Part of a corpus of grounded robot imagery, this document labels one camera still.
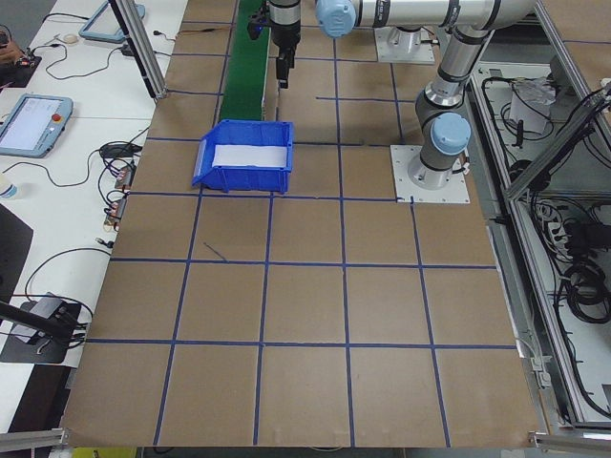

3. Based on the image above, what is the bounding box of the black cable bundle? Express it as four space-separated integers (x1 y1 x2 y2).
553 261 611 325

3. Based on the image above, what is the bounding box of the small electronics board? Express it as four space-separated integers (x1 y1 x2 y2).
113 163 137 192
103 195 129 231

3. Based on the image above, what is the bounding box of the white power strip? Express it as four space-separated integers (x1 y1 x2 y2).
537 202 574 249

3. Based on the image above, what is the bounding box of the light blue teach pendant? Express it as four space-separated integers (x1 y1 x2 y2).
0 94 74 158
78 0 147 45

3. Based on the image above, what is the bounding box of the blue plastic storage bin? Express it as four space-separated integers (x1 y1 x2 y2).
191 119 296 195

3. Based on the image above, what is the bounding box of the V-shaped metal bar frame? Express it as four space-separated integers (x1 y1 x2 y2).
465 0 611 430

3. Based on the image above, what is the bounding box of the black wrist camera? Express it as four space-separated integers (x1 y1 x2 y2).
246 3 270 40

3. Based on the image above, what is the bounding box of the black stand base plate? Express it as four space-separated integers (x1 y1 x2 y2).
0 298 83 366

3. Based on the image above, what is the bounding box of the long black power adapter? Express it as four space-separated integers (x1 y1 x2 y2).
98 142 142 158

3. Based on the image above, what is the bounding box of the aluminium profile post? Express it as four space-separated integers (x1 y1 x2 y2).
108 0 168 100

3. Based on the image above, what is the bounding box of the short aluminium profile bar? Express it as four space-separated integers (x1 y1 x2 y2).
527 430 611 454
0 427 72 452

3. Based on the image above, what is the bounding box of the green conveyor belt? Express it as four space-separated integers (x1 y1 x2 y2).
219 0 273 121

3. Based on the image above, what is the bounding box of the white foam pad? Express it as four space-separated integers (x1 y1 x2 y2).
212 144 290 169

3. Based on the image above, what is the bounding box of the black power brick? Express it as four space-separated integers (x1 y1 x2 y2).
565 221 603 249

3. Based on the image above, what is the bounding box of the grey plastic bracket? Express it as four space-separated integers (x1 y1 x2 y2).
528 353 553 391

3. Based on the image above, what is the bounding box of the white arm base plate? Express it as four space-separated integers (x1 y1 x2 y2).
390 144 472 205
374 28 436 65

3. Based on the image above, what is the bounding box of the black flat panel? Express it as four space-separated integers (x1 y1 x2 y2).
0 202 34 306

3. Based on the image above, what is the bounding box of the black flat box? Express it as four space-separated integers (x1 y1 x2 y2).
0 54 43 90

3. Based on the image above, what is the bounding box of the white crumpled bag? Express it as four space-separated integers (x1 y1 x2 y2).
508 78 558 135

